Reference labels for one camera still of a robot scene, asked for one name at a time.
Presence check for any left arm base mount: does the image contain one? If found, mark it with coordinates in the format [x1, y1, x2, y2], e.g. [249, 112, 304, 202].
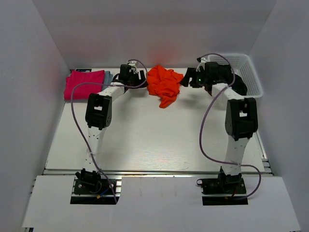
[70, 169, 121, 205]

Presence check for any folded grey blue t shirt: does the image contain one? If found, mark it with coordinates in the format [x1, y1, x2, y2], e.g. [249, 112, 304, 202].
[103, 71, 113, 87]

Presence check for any black t shirt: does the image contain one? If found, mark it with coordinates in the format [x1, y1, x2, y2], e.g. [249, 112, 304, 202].
[231, 74, 248, 96]

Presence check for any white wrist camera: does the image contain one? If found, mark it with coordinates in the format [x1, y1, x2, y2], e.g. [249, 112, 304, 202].
[127, 60, 137, 67]
[196, 57, 209, 72]

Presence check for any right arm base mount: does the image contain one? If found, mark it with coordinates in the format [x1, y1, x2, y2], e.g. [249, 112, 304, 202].
[196, 171, 248, 206]

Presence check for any folded pink t shirt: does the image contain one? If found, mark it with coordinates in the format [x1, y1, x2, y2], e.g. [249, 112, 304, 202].
[64, 70, 105, 101]

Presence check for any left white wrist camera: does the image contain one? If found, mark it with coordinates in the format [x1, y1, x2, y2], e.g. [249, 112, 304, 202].
[127, 60, 137, 67]

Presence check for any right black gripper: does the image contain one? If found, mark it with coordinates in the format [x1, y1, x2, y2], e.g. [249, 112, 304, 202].
[180, 68, 208, 88]

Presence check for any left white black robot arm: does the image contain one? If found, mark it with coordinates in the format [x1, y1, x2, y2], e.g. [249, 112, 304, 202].
[84, 59, 147, 172]

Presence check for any orange t shirt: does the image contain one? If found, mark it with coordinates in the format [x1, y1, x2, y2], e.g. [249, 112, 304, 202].
[147, 65, 184, 108]

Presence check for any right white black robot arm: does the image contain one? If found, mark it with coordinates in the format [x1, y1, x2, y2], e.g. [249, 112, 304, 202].
[180, 61, 258, 193]

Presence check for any white plastic basket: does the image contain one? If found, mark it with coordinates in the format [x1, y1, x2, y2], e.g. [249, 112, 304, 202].
[222, 53, 263, 98]

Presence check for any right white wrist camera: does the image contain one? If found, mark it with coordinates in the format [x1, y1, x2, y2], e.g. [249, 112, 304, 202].
[196, 57, 209, 72]

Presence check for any dark blue label plate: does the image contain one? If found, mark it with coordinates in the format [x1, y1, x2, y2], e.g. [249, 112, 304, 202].
[75, 69, 92, 73]

